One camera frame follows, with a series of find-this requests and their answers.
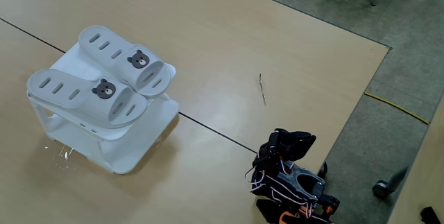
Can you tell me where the red white wrist servo wire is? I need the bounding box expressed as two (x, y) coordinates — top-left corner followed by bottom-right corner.
(244, 166), (268, 194)

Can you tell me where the black chair base leg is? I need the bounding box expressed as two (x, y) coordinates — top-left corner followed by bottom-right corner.
(387, 166), (409, 193)

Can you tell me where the thin dark strip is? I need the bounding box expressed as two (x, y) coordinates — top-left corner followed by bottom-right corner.
(257, 73), (267, 106)

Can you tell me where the white bear slipper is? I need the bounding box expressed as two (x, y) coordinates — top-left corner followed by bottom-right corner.
(26, 67), (149, 130)
(78, 25), (172, 99)

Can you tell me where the yellow floor cable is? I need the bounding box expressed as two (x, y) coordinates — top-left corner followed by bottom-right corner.
(363, 92), (431, 126)

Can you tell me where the black floor object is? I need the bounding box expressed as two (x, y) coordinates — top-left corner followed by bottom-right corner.
(419, 206), (442, 224)

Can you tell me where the grey caster wheel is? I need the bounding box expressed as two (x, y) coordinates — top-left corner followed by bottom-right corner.
(372, 180), (390, 199)

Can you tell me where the white plastic open box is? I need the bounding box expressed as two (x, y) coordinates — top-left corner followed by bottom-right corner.
(26, 42), (180, 175)

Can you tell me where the black table caster wheel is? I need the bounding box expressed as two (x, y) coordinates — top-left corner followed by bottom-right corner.
(316, 161), (329, 180)

